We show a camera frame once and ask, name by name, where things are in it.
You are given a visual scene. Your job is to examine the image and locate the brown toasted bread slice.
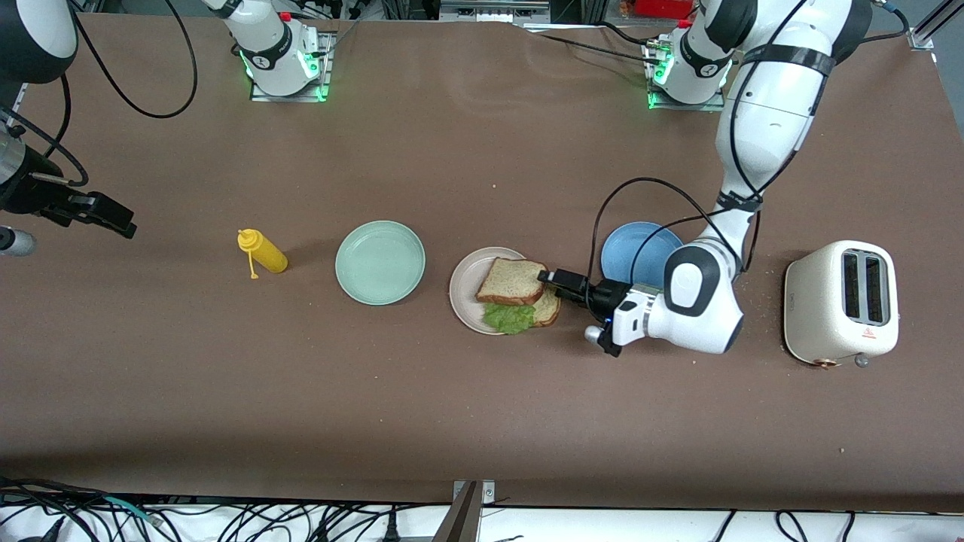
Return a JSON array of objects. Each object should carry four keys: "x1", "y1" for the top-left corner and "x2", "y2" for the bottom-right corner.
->
[
  {"x1": 527, "y1": 285, "x2": 563, "y2": 329},
  {"x1": 475, "y1": 257, "x2": 550, "y2": 307}
]

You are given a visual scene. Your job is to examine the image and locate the green lettuce leaf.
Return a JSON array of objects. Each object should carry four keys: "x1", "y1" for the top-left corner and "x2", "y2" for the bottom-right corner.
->
[{"x1": 482, "y1": 301, "x2": 538, "y2": 336}]

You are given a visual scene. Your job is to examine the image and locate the yellow squeeze bottle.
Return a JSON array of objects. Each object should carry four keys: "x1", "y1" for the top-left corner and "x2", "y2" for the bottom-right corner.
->
[{"x1": 237, "y1": 228, "x2": 290, "y2": 281}]

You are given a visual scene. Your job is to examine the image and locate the blue plate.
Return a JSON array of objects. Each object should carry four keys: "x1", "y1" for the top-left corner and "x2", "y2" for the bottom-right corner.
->
[{"x1": 600, "y1": 221, "x2": 685, "y2": 291}]

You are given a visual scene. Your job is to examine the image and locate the beige plate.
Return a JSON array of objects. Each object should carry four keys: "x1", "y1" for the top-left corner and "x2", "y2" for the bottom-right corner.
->
[{"x1": 449, "y1": 247, "x2": 541, "y2": 335}]

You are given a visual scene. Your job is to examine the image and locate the mint green plate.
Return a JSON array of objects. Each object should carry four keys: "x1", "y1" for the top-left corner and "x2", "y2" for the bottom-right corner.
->
[{"x1": 334, "y1": 220, "x2": 426, "y2": 306}]

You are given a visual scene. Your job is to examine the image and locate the white toaster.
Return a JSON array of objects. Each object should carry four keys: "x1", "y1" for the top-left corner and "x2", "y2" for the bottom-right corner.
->
[{"x1": 783, "y1": 241, "x2": 901, "y2": 371}]

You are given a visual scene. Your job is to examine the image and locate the red box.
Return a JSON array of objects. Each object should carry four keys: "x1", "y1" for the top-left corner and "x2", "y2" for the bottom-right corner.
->
[{"x1": 634, "y1": 0, "x2": 697, "y2": 20}]

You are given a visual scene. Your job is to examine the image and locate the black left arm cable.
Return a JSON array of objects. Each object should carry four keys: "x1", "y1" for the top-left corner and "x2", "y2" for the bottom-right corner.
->
[{"x1": 593, "y1": 0, "x2": 914, "y2": 303}]

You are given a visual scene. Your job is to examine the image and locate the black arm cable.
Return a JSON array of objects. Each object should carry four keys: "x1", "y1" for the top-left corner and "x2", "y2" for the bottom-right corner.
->
[
  {"x1": 593, "y1": 0, "x2": 914, "y2": 303},
  {"x1": 0, "y1": 0, "x2": 200, "y2": 189}
]

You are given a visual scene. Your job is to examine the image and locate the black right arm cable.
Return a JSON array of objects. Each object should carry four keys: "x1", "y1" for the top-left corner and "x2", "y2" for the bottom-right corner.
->
[{"x1": 0, "y1": 0, "x2": 200, "y2": 189}]

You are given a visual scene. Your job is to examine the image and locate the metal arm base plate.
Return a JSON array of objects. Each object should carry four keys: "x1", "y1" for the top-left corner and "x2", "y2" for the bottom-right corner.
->
[
  {"x1": 646, "y1": 38, "x2": 728, "y2": 113},
  {"x1": 249, "y1": 30, "x2": 334, "y2": 103}
]

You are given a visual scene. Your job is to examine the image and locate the grey metal bracket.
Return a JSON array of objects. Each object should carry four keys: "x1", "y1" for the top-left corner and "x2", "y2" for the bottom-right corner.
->
[{"x1": 452, "y1": 480, "x2": 496, "y2": 542}]

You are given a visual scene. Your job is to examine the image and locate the black base cable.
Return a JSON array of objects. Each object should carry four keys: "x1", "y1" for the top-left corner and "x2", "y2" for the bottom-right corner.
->
[{"x1": 527, "y1": 21, "x2": 667, "y2": 67}]

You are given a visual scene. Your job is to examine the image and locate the silver metal rail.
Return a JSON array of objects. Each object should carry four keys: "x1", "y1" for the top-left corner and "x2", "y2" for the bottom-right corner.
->
[{"x1": 439, "y1": 0, "x2": 551, "y2": 23}]

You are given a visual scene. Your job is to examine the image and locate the black cable loop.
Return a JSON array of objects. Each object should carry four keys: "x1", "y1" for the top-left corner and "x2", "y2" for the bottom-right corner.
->
[{"x1": 776, "y1": 510, "x2": 811, "y2": 542}]

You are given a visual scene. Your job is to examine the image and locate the teal cable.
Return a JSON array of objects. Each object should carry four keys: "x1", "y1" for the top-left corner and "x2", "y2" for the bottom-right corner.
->
[{"x1": 102, "y1": 495, "x2": 163, "y2": 525}]

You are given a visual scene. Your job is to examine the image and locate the tangled black cables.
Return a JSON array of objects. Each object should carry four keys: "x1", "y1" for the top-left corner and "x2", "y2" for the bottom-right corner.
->
[{"x1": 0, "y1": 478, "x2": 453, "y2": 542}]

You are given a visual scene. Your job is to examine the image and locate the aluminium frame profile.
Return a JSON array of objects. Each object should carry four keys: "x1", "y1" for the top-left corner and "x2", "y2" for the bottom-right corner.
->
[{"x1": 908, "y1": 0, "x2": 964, "y2": 50}]

